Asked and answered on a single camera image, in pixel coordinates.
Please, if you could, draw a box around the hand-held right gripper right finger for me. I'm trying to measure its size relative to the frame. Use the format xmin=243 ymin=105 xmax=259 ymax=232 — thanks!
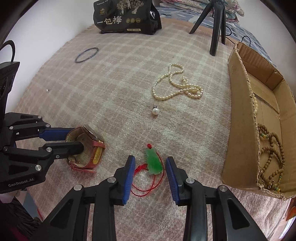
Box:
xmin=165 ymin=156 xmax=269 ymax=241

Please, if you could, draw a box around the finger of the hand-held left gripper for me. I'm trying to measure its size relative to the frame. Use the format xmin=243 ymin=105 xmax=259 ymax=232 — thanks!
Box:
xmin=2 ymin=141 xmax=85 ymax=178
xmin=5 ymin=112 xmax=77 ymax=142

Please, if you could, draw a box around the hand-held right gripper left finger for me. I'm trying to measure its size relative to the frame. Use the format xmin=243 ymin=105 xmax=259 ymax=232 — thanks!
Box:
xmin=30 ymin=156 xmax=136 ymax=241

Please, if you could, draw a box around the green jade pendant red cord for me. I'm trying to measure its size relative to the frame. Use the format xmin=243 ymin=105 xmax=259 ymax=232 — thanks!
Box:
xmin=131 ymin=144 xmax=166 ymax=198

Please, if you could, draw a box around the red strap wristwatch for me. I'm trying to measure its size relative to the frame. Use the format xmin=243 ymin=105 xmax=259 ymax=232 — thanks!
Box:
xmin=65 ymin=125 xmax=106 ymax=174

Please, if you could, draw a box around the dark thin bangle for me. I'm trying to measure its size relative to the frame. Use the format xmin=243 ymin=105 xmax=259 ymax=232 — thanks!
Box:
xmin=75 ymin=47 xmax=99 ymax=63

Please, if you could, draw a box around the cream pearl necklace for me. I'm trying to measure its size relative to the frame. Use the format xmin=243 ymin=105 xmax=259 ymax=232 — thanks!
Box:
xmin=152 ymin=63 xmax=204 ymax=101

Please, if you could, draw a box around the cardboard box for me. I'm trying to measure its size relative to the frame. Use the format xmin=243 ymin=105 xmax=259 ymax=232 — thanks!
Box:
xmin=221 ymin=42 xmax=296 ymax=201

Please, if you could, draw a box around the black snack bag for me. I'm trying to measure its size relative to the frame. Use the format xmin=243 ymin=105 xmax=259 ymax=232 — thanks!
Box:
xmin=93 ymin=0 xmax=162 ymax=36

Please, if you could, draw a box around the black mini tripod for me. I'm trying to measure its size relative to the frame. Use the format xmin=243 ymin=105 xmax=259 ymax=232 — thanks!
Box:
xmin=189 ymin=0 xmax=228 ymax=56

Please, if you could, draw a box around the blue patterned bedsheet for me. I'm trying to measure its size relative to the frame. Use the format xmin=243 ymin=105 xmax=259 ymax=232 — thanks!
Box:
xmin=155 ymin=6 xmax=273 ymax=63

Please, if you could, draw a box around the floral folded quilt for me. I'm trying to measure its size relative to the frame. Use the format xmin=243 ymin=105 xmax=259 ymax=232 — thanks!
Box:
xmin=199 ymin=0 xmax=245 ymax=17

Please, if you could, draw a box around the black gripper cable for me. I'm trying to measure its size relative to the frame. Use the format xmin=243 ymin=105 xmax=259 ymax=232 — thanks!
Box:
xmin=0 ymin=40 xmax=16 ymax=62

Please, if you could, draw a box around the brown wooden bead necklace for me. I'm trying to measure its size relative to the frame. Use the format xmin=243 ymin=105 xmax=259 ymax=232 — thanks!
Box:
xmin=257 ymin=123 xmax=285 ymax=193

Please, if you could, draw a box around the black power cable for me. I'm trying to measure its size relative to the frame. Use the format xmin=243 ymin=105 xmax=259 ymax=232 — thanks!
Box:
xmin=225 ymin=24 xmax=255 ymax=50

